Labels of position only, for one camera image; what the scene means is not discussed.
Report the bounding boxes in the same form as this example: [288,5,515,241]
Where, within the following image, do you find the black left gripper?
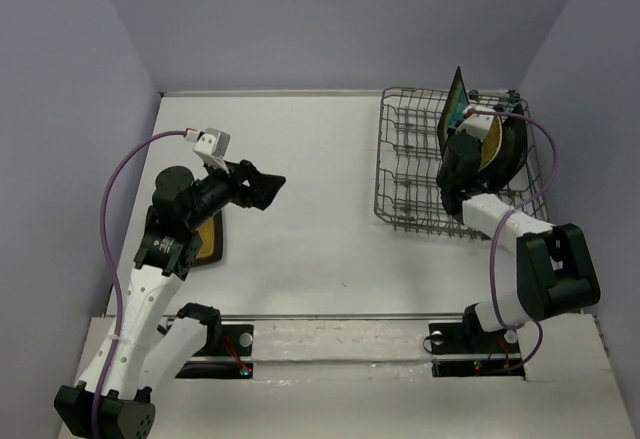
[186,155,286,230]

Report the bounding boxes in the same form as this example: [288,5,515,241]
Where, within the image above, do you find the black floral square plate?
[480,116,528,193]

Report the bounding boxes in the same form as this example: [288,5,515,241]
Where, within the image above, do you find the green yellow woven-pattern plate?
[479,114,503,170]

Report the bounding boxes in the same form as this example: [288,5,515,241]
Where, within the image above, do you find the black plate with green centre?
[436,66,470,156]

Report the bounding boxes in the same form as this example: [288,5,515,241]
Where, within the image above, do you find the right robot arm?
[437,133,601,351]

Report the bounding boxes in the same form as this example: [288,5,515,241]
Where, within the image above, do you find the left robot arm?
[54,160,286,438]

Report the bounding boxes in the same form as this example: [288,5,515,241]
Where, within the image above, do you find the black plate with yellow centre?
[144,208,226,268]

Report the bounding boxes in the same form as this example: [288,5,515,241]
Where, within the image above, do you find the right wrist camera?
[455,105,502,144]

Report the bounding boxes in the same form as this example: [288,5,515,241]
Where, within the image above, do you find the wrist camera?
[455,105,502,144]
[193,128,231,172]

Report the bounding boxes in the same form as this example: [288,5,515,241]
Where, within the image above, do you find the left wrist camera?
[193,128,231,172]

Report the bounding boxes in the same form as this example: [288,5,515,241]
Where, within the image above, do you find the grey wire dish rack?
[374,87,543,240]

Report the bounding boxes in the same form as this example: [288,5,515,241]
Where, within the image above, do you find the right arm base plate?
[422,322,525,378]

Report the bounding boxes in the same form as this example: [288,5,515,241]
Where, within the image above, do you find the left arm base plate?
[176,323,254,380]

